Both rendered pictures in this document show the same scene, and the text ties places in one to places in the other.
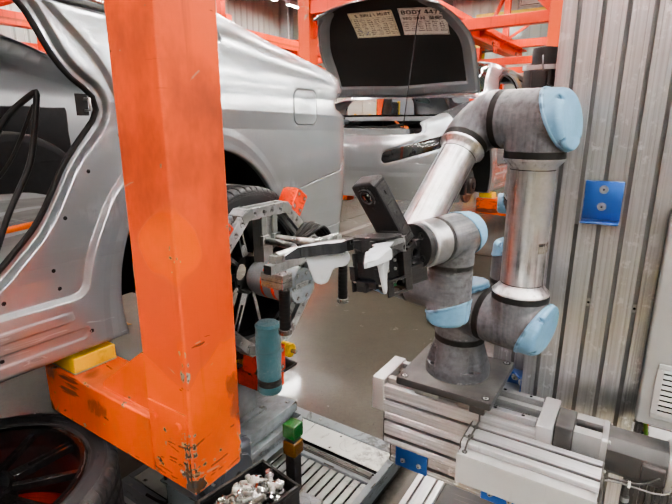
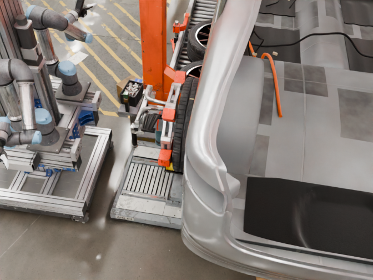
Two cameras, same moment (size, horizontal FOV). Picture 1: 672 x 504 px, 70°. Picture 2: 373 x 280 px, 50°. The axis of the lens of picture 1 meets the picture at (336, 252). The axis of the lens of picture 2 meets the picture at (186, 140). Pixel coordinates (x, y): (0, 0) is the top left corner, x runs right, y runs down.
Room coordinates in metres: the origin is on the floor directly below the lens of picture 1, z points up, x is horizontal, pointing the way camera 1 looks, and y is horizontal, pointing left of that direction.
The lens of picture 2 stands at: (3.46, -0.51, 2.86)
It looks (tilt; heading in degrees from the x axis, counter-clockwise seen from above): 49 degrees down; 153
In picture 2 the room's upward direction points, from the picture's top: 3 degrees clockwise
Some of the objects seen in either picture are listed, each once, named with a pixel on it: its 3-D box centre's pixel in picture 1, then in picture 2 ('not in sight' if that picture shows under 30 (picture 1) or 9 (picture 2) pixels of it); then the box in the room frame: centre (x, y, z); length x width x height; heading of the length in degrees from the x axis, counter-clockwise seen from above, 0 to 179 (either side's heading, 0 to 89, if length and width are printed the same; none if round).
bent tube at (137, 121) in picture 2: (306, 228); (152, 111); (1.72, 0.11, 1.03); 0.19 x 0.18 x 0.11; 56
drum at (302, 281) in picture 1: (279, 280); (162, 121); (1.66, 0.20, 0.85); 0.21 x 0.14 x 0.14; 56
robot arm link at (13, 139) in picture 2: not in sight; (10, 139); (1.71, -0.75, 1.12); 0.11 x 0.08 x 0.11; 73
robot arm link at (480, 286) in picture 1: (464, 305); (67, 71); (1.06, -0.30, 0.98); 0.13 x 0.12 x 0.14; 44
